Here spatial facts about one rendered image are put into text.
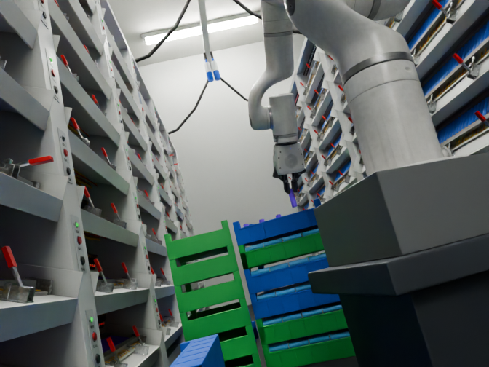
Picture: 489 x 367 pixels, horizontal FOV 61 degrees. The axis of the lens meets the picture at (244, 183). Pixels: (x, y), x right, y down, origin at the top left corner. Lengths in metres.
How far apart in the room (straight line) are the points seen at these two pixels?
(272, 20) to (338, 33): 0.58
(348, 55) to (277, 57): 0.61
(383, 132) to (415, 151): 0.06
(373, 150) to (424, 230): 0.18
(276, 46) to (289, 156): 0.36
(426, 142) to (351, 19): 0.23
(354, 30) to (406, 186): 0.29
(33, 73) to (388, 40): 0.73
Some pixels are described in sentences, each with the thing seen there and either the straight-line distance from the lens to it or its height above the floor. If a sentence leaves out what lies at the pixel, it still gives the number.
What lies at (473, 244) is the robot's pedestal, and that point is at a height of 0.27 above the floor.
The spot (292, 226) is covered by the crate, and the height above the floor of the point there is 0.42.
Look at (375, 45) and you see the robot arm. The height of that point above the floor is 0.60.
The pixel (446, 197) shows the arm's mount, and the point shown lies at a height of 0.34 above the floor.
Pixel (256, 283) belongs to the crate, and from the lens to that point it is 1.38.
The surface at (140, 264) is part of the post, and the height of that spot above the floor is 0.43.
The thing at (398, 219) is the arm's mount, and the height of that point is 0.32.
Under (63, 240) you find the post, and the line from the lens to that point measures 0.91.
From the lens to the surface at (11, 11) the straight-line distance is 1.00.
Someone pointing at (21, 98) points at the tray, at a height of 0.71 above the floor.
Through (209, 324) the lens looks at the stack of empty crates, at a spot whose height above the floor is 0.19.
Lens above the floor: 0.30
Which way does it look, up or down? 12 degrees up
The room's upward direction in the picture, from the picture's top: 14 degrees counter-clockwise
